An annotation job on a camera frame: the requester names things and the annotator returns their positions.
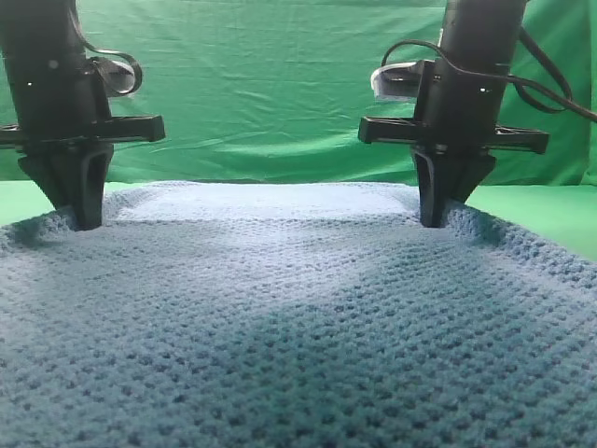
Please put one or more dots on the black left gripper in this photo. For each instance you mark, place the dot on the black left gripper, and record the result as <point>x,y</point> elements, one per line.
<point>61,103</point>

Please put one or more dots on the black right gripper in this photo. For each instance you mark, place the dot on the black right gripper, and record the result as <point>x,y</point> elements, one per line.
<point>454,115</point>

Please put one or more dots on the blue waffle weave towel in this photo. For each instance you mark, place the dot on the blue waffle weave towel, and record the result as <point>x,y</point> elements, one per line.
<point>212,315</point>

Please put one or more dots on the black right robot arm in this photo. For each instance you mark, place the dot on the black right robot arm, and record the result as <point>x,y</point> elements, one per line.
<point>478,38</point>

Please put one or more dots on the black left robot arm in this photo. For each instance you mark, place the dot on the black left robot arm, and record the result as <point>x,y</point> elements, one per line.
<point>39,31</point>

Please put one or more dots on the green backdrop cloth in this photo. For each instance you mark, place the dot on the green backdrop cloth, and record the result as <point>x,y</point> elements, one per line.
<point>273,91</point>

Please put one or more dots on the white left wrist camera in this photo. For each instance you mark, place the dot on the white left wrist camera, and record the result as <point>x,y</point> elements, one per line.
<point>121,79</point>

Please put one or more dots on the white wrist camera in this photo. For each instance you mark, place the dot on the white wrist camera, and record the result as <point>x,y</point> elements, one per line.
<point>397,81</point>
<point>121,79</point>

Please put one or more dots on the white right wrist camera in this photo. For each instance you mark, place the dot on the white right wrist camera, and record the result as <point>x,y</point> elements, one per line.
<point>397,81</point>

